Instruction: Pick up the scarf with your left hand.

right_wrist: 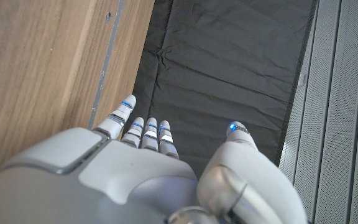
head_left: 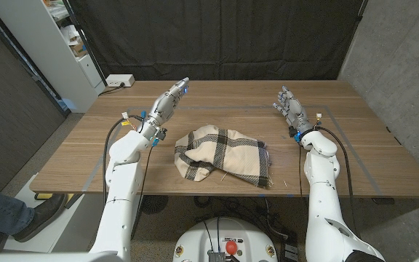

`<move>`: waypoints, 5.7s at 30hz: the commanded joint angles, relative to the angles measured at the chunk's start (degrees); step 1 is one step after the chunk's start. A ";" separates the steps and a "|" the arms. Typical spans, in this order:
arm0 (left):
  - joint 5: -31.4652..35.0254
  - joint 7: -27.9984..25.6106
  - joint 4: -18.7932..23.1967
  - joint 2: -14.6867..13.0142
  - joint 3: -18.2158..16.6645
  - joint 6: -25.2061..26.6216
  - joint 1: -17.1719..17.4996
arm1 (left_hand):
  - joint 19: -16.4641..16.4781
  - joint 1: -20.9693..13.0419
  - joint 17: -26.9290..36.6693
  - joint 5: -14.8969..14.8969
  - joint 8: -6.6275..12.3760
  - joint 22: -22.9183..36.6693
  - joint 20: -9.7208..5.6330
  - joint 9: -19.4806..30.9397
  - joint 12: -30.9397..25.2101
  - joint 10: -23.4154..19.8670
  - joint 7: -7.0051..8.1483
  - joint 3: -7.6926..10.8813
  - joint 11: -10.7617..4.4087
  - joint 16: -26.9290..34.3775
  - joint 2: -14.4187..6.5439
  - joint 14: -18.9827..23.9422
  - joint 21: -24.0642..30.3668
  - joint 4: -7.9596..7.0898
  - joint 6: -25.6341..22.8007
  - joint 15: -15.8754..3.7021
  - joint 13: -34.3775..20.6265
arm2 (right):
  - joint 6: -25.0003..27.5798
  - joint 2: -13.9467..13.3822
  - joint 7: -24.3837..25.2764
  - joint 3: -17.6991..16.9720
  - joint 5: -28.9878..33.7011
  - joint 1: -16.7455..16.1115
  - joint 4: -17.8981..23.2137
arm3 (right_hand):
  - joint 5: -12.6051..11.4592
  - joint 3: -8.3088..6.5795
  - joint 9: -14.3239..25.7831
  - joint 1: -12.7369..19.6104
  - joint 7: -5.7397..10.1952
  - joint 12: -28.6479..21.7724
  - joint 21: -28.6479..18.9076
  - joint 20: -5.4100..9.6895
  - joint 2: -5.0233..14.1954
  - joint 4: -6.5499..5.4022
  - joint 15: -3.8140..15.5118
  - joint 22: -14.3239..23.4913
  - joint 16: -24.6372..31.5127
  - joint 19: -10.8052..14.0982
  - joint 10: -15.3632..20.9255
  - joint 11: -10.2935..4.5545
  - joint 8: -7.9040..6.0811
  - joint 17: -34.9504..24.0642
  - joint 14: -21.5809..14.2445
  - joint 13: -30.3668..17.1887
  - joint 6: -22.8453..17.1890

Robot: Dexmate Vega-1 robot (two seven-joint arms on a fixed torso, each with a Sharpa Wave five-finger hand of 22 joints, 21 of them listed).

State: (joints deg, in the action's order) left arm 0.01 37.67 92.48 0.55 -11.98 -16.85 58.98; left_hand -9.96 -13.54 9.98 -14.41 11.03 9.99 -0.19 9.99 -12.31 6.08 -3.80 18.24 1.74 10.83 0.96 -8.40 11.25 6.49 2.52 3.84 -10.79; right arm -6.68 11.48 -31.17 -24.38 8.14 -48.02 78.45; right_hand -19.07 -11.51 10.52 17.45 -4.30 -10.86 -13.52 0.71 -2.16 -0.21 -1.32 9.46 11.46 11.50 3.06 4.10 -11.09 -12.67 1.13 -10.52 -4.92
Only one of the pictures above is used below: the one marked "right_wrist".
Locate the black backdrop curtain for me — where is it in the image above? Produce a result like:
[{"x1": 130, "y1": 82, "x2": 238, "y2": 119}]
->
[{"x1": 124, "y1": 0, "x2": 319, "y2": 180}]

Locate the grey five-finger right hand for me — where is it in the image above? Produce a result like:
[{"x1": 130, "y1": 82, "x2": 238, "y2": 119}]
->
[{"x1": 0, "y1": 95, "x2": 309, "y2": 224}]

